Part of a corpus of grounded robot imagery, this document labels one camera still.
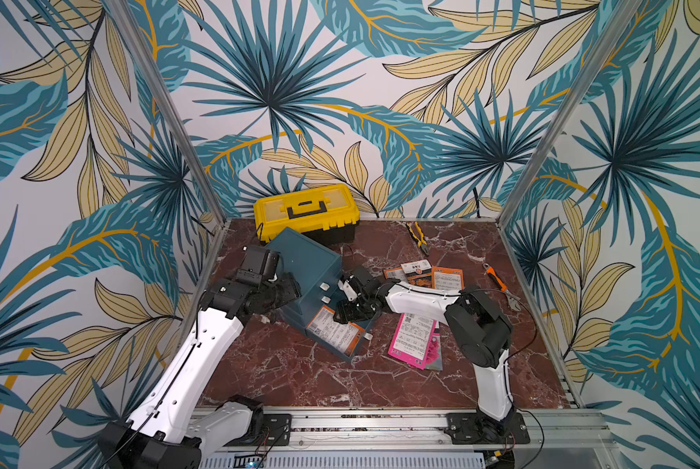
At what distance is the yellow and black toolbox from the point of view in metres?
0.98

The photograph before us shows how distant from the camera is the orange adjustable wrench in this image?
0.98 meters

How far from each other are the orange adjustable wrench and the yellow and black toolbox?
0.51 m
